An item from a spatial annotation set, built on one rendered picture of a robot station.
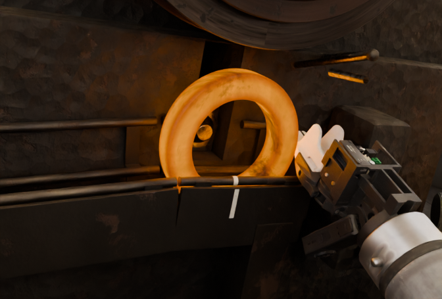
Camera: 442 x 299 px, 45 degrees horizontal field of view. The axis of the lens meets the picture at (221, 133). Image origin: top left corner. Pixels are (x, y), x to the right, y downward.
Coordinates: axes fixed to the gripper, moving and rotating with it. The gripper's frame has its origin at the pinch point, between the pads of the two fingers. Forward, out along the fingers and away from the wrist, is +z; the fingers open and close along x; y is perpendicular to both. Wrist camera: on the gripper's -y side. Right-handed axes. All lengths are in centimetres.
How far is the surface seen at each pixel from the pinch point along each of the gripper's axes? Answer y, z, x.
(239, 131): -1.9, 4.5, 7.7
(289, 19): 18.2, -1.0, 11.0
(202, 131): -2.9, 5.5, 12.8
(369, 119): 5.7, -1.8, -7.9
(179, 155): 0.1, -3.5, 20.0
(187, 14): 16.4, 0.3, 22.6
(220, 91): 8.0, -0.9, 16.2
